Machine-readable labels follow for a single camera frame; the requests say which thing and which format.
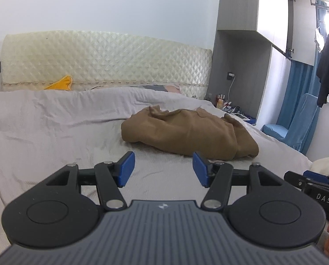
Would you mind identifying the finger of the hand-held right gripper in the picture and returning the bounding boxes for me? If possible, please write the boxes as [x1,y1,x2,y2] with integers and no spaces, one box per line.
[284,171,315,192]
[303,170,329,184]

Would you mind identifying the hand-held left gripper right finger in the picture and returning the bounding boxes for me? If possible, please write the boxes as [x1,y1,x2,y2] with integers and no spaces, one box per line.
[192,151,284,211]

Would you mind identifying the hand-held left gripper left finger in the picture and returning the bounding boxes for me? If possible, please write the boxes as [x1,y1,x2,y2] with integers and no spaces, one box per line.
[46,151,136,212]

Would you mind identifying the white cloth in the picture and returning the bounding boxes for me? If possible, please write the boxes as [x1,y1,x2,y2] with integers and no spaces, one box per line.
[310,148,329,176]

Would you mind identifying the brown hoodie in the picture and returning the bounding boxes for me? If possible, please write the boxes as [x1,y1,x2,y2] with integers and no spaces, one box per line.
[121,105,259,161]

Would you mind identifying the white panel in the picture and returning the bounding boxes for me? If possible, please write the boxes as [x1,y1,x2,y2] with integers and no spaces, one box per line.
[305,103,329,161]

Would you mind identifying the blue covered chair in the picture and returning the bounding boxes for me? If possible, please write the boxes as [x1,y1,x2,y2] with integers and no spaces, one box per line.
[261,92,321,152]

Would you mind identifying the bedside items clutter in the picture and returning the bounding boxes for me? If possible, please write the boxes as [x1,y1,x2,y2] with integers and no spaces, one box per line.
[222,102,257,126]

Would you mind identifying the grey bed sheet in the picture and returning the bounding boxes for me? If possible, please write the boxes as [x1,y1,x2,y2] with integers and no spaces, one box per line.
[0,86,313,252]

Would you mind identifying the patterned pillow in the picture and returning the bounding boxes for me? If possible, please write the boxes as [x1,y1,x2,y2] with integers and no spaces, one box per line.
[91,83,182,94]

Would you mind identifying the blue curtain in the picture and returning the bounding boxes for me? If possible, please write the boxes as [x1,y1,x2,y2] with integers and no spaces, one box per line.
[276,59,316,133]

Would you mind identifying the yellow cloth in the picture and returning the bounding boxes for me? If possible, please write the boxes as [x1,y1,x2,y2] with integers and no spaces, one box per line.
[44,75,73,91]

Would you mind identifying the cream quilted headboard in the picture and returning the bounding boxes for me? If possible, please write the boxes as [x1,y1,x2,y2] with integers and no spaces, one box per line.
[0,30,212,100]

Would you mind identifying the white hanging garment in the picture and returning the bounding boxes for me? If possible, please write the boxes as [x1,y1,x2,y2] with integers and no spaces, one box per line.
[314,27,325,51]

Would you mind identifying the grey wardrobe cabinet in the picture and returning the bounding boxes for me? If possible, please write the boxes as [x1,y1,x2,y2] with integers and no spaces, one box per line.
[206,0,295,129]

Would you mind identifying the white charger cable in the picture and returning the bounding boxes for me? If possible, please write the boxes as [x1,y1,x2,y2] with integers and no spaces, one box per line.
[228,77,235,105]

